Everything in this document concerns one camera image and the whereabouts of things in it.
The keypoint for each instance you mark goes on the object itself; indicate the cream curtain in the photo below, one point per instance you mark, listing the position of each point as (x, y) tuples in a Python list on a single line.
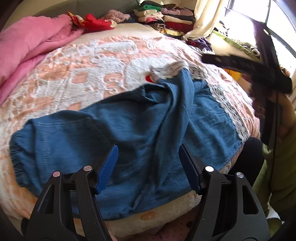
[(206, 13)]

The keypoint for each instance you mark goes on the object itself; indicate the purple clothes pile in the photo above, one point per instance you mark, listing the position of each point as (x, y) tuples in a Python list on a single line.
[(201, 43)]

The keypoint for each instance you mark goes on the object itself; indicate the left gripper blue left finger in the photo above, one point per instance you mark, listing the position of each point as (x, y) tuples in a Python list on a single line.
[(105, 169)]

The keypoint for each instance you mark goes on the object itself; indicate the grey upholstered headboard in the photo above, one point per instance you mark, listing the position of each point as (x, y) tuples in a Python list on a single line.
[(98, 8)]

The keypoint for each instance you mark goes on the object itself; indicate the mauve fuzzy garment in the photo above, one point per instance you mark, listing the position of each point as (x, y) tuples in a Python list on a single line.
[(116, 16)]

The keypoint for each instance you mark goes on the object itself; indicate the stack of folded clothes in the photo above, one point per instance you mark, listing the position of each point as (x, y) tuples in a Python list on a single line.
[(168, 19)]

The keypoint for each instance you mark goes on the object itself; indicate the green right sleeve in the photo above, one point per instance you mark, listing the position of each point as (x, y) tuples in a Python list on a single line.
[(275, 184)]

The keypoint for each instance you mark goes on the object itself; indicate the blue denim lace-trimmed pants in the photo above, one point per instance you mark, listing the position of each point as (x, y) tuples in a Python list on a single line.
[(187, 105)]

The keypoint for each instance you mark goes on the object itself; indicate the red embroidered cloth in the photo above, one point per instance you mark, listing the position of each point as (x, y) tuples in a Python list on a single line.
[(92, 24)]

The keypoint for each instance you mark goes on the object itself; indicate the pink folded quilt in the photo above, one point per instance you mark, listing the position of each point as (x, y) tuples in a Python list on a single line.
[(25, 43)]

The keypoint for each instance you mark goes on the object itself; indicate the peach white bunny bedspread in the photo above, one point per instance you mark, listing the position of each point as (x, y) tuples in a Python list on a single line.
[(91, 68)]

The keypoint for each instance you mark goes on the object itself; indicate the right hand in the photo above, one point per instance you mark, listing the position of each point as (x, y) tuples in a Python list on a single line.
[(287, 115)]

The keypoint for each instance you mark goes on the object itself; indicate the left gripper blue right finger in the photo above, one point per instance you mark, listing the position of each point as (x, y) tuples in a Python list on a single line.
[(192, 168)]

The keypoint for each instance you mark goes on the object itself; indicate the green window ledge cloth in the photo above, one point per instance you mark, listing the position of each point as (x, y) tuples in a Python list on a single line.
[(237, 46)]

